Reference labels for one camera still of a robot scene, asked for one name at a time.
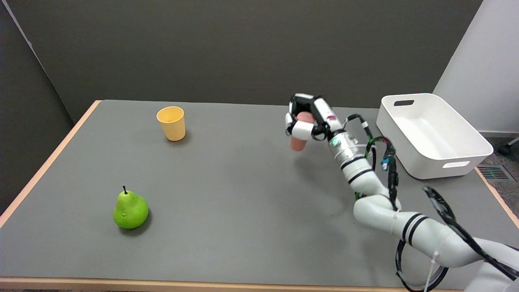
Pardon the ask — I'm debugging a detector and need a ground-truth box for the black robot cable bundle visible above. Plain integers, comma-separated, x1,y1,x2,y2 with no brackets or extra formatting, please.
343,114,519,292

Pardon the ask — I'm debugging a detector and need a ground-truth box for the yellow plastic cup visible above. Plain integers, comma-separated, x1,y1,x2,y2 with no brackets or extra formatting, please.
157,106,186,142

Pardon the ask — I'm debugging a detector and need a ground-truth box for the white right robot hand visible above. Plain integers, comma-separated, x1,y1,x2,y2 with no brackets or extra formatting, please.
285,93,343,142

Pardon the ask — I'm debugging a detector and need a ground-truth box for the white plastic bin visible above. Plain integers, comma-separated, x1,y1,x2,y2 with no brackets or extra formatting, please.
376,93,494,180

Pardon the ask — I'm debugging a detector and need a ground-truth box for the green toy pear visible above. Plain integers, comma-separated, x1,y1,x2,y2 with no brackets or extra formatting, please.
113,186,149,229

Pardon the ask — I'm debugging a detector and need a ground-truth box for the floor vent grille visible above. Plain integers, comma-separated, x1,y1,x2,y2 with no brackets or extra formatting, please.
477,165,516,180

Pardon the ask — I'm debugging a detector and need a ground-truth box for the wooden cylinder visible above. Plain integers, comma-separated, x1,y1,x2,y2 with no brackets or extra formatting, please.
290,112,315,152

